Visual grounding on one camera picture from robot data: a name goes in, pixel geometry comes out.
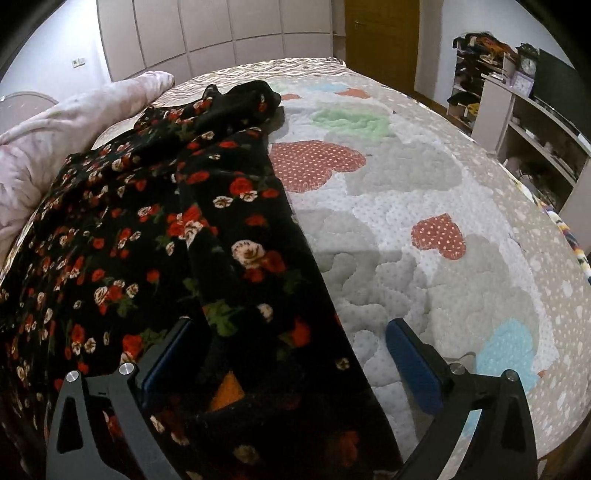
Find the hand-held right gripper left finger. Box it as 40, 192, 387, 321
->
46, 318, 197, 480

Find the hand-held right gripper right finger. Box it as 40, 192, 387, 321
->
385, 318, 539, 480

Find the black floral robe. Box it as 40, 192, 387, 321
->
0, 79, 404, 480

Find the quilted heart bedspread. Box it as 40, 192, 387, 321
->
92, 56, 591, 462

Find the zigzag patterned blanket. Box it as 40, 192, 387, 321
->
531, 185, 591, 278

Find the pink fleece blanket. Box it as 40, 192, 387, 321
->
0, 70, 176, 264

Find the beige shelf unit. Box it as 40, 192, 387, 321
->
448, 34, 591, 217

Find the grey curved headboard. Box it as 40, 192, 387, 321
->
0, 91, 58, 134

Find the black television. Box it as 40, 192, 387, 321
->
531, 48, 591, 134

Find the dark mantel clock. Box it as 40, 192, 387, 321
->
516, 44, 540, 77

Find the wooden door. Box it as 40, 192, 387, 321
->
344, 0, 421, 95

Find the white wardrobe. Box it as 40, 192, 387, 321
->
96, 0, 347, 84

